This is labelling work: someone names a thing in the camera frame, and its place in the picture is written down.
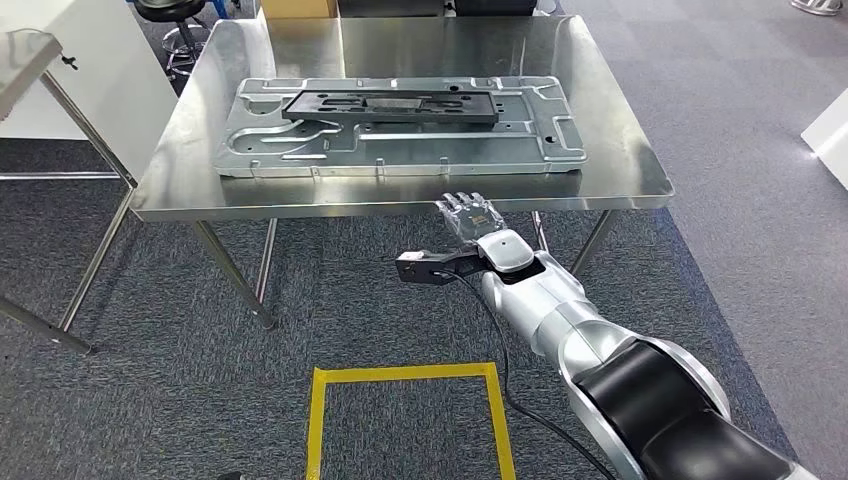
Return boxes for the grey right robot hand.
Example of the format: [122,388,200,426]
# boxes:
[435,192,508,242]

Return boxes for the long black plastic car part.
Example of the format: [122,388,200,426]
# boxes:
[281,89,499,127]

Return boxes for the stainless steel workbench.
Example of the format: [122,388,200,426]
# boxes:
[129,14,676,331]

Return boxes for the pressed silver metal panel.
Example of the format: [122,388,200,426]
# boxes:
[213,74,590,180]

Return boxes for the black equipment bag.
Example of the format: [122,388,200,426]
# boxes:
[453,0,539,18]

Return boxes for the grey hard case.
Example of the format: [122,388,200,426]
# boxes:
[337,0,446,18]

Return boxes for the brown cardboard box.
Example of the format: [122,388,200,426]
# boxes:
[259,0,339,20]

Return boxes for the black round stool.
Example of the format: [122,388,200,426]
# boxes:
[132,0,212,82]

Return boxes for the white box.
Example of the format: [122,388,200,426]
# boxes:
[800,86,848,192]

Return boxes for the white cabinet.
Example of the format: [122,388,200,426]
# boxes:
[0,0,180,183]

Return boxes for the silver chair base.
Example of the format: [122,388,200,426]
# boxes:
[790,0,844,18]

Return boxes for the stainless steel table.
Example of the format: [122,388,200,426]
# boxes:
[0,29,139,356]

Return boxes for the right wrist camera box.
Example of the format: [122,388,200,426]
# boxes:
[395,249,458,287]

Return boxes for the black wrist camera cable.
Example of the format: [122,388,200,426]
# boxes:
[433,266,617,480]

